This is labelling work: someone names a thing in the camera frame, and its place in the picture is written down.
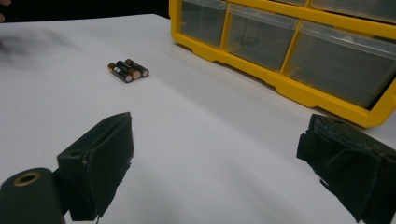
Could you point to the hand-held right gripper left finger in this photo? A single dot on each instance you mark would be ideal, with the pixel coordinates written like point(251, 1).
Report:
point(99, 161)

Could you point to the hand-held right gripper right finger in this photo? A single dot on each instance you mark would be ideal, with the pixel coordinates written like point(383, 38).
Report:
point(358, 168)

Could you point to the yellow organizer cabinet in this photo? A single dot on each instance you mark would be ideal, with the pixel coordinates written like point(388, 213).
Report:
point(249, 67)

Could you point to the grid of clear drawers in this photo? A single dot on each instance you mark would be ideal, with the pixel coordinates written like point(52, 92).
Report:
point(336, 68)

